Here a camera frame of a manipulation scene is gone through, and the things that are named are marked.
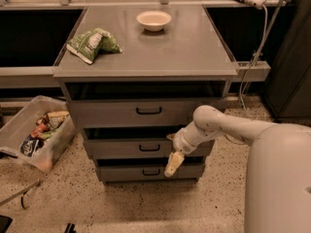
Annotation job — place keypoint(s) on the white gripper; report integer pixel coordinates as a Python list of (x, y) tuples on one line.
[(182, 141)]

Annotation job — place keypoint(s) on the grey drawer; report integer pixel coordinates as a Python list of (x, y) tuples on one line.
[(130, 113), (147, 173), (128, 148)]

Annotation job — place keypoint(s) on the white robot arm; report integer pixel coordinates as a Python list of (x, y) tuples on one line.
[(278, 175)]

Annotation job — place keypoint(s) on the grey top drawer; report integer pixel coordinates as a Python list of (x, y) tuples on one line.
[(130, 113)]

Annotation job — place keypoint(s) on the grey drawer cabinet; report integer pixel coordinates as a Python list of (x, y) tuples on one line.
[(185, 60)]

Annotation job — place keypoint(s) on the grey bottom drawer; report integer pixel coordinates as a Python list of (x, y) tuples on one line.
[(147, 173)]

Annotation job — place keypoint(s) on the tan snack packet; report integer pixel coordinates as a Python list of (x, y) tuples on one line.
[(55, 119)]

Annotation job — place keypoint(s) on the white bowl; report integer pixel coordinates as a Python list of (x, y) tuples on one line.
[(153, 20)]

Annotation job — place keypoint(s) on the dark cabinet at right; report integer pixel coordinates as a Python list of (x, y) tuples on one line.
[(287, 91)]

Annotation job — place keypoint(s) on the red snack packet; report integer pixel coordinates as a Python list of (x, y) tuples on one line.
[(42, 126)]

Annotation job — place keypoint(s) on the clear plastic bin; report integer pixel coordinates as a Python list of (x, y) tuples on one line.
[(54, 142)]

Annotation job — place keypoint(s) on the green chip bag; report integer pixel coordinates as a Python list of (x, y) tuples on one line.
[(89, 44)]

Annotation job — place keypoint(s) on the blue snack packet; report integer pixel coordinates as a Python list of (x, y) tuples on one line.
[(29, 146)]

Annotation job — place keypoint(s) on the metal frame leg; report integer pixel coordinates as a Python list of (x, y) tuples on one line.
[(20, 194)]

